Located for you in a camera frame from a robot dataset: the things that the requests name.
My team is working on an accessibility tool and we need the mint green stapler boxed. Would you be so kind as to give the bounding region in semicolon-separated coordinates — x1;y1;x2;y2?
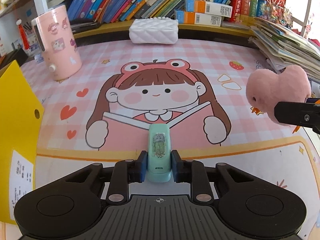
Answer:
146;124;171;183

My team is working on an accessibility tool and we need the pink heart plush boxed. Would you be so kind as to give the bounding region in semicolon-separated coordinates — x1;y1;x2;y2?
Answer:
246;65;311;124

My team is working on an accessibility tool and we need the stack of papers and booklets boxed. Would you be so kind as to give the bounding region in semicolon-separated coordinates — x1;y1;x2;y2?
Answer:
249;17;319;83

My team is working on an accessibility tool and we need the pink cartoon desk mat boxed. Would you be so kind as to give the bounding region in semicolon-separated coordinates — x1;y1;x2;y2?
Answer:
22;40;319;239

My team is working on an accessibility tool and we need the yellow cardboard box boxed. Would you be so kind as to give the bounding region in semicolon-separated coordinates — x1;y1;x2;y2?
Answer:
1;61;44;224

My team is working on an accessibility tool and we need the white quilted purse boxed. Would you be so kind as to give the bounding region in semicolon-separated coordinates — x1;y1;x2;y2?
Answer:
129;17;178;44

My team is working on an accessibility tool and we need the pink cylindrical humidifier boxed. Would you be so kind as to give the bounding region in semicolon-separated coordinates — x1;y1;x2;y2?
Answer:
31;5;82;81

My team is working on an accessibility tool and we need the orange white box upper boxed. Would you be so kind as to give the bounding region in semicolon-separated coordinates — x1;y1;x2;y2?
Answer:
184;0;233;18

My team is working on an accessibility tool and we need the orange white box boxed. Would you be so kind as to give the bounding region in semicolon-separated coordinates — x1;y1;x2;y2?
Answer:
184;0;233;18
175;10;222;27

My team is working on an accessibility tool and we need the orange white box lower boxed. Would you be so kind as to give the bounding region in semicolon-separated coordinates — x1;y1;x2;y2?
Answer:
175;10;222;27

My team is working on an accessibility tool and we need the black box on left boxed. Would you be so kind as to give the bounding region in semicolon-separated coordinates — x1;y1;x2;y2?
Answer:
0;48;28;69

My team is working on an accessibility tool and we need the red tassel ornament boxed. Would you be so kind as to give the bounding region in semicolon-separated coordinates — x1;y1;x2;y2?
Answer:
16;19;30;50

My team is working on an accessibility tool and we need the white wooden bookshelf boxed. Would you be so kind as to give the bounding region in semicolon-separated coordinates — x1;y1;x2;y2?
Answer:
0;0;315;46

